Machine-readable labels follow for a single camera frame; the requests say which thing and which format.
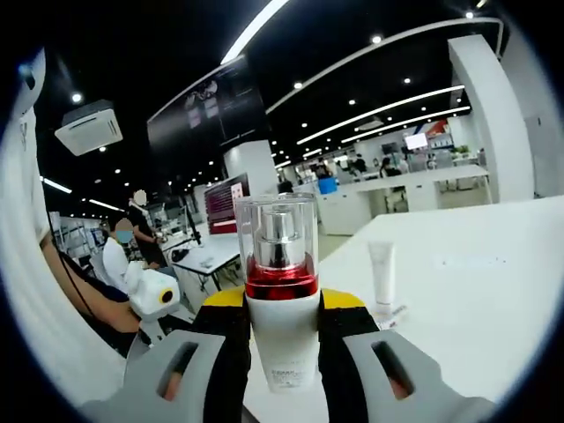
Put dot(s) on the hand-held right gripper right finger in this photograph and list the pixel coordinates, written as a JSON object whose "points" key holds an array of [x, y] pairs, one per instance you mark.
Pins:
{"points": [[429, 388]]}

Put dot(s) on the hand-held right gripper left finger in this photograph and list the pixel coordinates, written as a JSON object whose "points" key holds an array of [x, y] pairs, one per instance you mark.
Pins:
{"points": [[141, 374]]}

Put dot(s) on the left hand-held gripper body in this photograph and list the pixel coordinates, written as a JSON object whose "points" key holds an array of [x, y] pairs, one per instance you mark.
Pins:
{"points": [[147, 291]]}

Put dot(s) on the white skincare tube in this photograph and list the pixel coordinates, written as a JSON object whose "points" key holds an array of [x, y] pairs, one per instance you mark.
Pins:
{"points": [[382, 273]]}

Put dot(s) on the red collar skincare bottle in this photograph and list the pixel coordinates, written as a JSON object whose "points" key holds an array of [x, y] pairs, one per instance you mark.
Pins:
{"points": [[286, 339]]}

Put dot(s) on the black tripod stand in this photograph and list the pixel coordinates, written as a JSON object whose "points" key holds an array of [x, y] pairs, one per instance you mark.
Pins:
{"points": [[192, 229]]}

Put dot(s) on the red screen monitor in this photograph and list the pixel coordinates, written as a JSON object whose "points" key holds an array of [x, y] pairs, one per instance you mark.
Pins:
{"points": [[227, 207]]}

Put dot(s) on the person's white shirt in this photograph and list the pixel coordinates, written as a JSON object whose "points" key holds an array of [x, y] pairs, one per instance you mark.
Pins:
{"points": [[26, 264]]}

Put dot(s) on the ceiling air conditioner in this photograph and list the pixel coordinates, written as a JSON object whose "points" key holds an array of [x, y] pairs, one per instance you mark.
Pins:
{"points": [[88, 128]]}

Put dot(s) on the hanging dark display board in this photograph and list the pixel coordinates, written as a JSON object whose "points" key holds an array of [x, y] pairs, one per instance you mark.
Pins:
{"points": [[207, 106]]}

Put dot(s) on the long white counter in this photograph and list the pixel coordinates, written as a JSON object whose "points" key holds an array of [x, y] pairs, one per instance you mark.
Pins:
{"points": [[396, 194]]}

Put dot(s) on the blue bin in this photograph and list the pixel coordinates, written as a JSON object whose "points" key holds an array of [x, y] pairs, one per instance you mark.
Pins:
{"points": [[328, 186]]}

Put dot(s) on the small counter plant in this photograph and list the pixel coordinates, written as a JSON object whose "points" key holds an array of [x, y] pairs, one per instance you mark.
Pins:
{"points": [[460, 151]]}

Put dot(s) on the black frame monitor desk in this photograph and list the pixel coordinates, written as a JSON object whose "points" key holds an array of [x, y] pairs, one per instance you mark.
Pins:
{"points": [[207, 255]]}

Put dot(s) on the wall television screen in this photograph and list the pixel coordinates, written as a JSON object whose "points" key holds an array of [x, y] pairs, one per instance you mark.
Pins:
{"points": [[416, 142]]}

